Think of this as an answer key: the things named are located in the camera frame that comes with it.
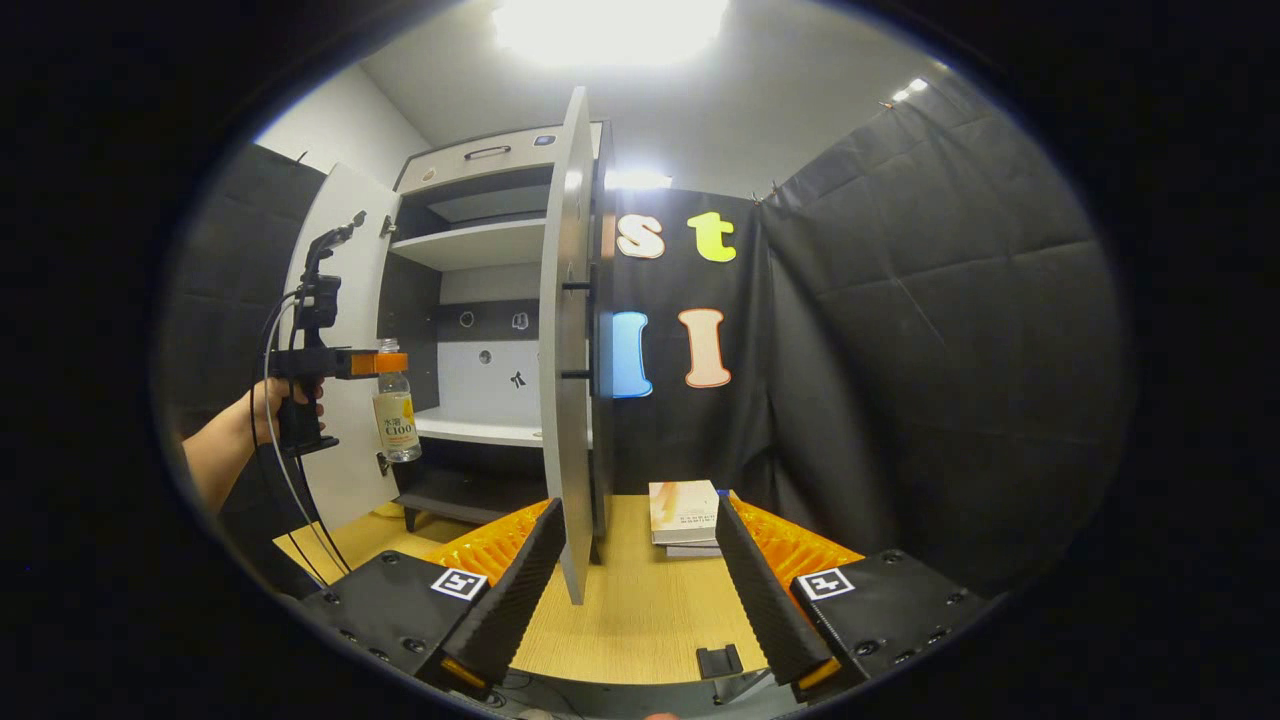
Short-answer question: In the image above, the cream paperback book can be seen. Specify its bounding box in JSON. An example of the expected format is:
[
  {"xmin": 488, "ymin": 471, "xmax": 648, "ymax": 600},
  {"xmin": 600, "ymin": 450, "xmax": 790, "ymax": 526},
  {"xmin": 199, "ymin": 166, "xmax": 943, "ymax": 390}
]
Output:
[{"xmin": 648, "ymin": 480, "xmax": 722, "ymax": 547}]

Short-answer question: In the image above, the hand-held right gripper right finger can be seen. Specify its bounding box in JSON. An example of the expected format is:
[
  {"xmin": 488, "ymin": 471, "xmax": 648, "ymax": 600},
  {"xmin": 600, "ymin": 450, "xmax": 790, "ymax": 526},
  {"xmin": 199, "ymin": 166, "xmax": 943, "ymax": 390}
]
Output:
[{"xmin": 714, "ymin": 492, "xmax": 991, "ymax": 703}]

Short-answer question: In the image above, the black backdrop cloth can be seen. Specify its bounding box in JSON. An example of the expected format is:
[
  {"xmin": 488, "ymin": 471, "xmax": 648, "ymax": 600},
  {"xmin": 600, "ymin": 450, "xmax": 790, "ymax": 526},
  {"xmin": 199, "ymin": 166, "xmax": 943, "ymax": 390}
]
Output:
[{"xmin": 160, "ymin": 75, "xmax": 1136, "ymax": 601}]

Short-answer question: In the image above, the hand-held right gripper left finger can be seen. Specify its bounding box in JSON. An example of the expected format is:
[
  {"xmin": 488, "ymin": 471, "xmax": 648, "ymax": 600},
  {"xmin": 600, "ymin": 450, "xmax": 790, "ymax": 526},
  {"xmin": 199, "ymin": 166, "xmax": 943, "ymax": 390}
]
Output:
[{"xmin": 300, "ymin": 497, "xmax": 568, "ymax": 701}]

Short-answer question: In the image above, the large rectangular ceiling light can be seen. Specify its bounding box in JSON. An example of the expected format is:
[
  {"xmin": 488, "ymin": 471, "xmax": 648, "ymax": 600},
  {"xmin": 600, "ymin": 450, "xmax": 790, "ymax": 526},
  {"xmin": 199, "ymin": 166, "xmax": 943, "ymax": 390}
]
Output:
[{"xmin": 492, "ymin": 0, "xmax": 731, "ymax": 67}]

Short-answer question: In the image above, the clear plastic bottle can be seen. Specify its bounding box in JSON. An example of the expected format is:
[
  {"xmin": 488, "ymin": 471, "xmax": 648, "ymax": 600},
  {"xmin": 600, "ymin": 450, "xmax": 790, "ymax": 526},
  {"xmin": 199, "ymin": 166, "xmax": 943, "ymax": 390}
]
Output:
[{"xmin": 372, "ymin": 338, "xmax": 423, "ymax": 464}]

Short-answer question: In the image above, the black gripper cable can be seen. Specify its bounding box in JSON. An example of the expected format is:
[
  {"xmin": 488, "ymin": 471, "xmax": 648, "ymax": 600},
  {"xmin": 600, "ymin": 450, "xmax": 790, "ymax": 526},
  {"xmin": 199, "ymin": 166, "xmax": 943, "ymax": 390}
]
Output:
[{"xmin": 250, "ymin": 288, "xmax": 353, "ymax": 587}]

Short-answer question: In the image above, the grey white cabinet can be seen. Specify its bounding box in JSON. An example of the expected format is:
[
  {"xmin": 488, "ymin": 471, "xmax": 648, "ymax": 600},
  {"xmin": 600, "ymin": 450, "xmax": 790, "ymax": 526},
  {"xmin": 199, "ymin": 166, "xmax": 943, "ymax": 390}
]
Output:
[{"xmin": 376, "ymin": 122, "xmax": 613, "ymax": 533}]

